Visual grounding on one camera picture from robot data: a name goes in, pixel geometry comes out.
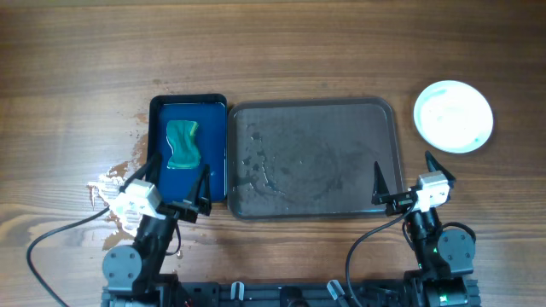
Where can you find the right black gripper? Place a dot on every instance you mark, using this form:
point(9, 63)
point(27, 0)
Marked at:
point(398, 202)

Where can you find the green yellow sponge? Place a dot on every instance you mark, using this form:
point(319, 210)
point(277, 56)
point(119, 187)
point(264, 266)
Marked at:
point(181, 137)

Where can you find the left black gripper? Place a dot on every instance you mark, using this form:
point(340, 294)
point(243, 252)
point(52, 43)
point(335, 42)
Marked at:
point(188, 211)

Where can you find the blue water tray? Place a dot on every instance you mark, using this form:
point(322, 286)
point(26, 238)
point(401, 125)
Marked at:
point(209, 111)

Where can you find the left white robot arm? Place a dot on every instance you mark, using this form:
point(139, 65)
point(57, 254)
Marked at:
point(133, 271)

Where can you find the white plate front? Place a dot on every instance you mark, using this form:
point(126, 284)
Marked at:
point(453, 117)

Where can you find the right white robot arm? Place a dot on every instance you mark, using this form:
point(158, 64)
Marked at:
point(444, 251)

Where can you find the dark brown serving tray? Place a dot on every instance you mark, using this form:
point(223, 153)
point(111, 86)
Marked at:
point(310, 158)

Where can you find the black mounting rail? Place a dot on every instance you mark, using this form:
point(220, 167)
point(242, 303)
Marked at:
point(298, 294)

